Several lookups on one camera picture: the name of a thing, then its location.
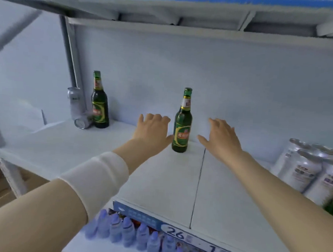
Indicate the person's right hand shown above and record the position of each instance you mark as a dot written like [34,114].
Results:
[224,141]

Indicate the person's left hand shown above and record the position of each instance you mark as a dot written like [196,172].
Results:
[152,135]

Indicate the green glass beer bottle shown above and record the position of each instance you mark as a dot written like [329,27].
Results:
[182,125]
[100,107]

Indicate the white metal shelf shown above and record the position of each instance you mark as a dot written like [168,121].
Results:
[153,171]

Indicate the silver beer can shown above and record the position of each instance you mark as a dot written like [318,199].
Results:
[300,170]
[322,149]
[284,161]
[325,183]
[83,122]
[75,103]

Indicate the person's left forearm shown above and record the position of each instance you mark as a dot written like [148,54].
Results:
[39,220]

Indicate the person's right forearm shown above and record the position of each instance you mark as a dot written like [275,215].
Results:
[276,205]

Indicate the row of small water bottles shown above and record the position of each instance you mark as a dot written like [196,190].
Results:
[127,231]

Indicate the white wrist sleeve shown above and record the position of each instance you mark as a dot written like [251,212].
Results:
[97,179]

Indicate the brown cardboard box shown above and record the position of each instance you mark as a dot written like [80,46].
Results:
[1,188]

